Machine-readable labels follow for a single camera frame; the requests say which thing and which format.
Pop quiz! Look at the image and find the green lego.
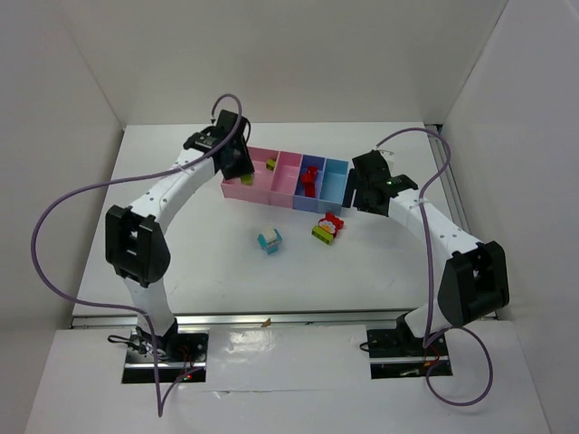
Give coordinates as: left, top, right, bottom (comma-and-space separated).
240, 174, 254, 186

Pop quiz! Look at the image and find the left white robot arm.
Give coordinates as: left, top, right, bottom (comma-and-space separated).
105, 109, 254, 356

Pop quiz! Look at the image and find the purple container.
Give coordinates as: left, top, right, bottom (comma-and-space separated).
293, 154, 327, 212

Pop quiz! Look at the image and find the large pink container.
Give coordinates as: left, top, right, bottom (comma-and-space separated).
221, 146, 280, 204

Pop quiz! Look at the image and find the teal lego piece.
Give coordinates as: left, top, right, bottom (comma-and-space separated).
257, 228, 282, 255

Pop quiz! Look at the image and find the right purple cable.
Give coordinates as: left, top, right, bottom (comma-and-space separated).
373, 127, 495, 408

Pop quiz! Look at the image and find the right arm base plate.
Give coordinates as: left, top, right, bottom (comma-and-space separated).
358, 329, 453, 380

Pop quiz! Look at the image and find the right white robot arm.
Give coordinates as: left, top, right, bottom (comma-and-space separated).
222, 148, 509, 355

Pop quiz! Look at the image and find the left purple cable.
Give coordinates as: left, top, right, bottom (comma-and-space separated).
30, 93, 248, 418

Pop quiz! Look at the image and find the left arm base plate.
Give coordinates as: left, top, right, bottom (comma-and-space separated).
121, 330, 209, 384

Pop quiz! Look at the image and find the lime green base brick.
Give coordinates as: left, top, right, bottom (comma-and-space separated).
311, 225, 335, 245

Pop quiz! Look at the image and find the aluminium rail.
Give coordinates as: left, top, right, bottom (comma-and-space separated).
426, 135, 470, 232
70, 309, 408, 329

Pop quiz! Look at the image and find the red lego brick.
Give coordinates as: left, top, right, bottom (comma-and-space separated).
300, 165, 318, 187
303, 183, 316, 198

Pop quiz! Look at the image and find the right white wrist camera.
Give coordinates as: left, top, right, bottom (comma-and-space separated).
379, 150, 395, 167

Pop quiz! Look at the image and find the right side aluminium rail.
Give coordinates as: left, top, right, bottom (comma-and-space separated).
426, 135, 470, 232

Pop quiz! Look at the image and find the red flower lego figure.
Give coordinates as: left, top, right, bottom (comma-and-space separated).
318, 212, 345, 238

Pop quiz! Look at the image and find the purple cable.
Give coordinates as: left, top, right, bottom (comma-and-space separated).
30, 93, 248, 418
373, 127, 495, 408

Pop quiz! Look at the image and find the small pink container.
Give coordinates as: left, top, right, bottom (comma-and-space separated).
270, 151, 302, 209

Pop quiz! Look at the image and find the front aluminium rail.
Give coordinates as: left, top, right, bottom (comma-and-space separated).
70, 309, 408, 329

